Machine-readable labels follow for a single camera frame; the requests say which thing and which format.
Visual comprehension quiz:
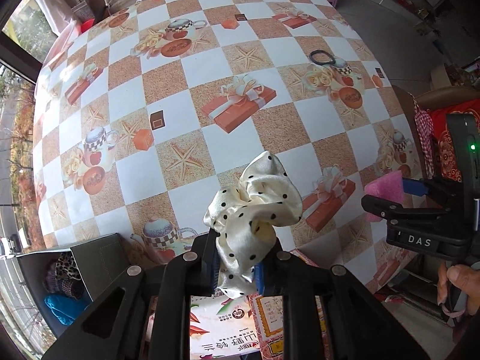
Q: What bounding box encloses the white polka dot scrunchie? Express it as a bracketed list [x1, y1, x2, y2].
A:
[203, 151, 303, 299]

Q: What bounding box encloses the leopard print scrunchie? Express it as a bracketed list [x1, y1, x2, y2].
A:
[43, 252, 85, 299]

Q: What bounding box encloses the blue cloth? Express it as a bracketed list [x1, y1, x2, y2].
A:
[44, 293, 91, 326]

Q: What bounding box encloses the person right hand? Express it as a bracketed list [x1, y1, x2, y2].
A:
[437, 261, 480, 315]

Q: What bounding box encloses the red patterned carton box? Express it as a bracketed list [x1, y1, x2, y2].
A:
[248, 294, 284, 360]

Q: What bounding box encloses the white fruit carton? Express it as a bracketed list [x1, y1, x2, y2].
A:
[190, 292, 260, 359]

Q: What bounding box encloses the red checkered cloth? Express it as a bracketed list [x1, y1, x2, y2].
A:
[413, 100, 435, 179]

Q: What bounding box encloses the red embroidered cushion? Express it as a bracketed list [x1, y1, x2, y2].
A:
[429, 99, 480, 182]

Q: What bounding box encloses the checkered patterned tablecloth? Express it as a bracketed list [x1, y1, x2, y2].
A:
[32, 0, 422, 291]

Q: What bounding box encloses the black hair tie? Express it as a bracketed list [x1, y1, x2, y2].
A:
[308, 49, 337, 67]

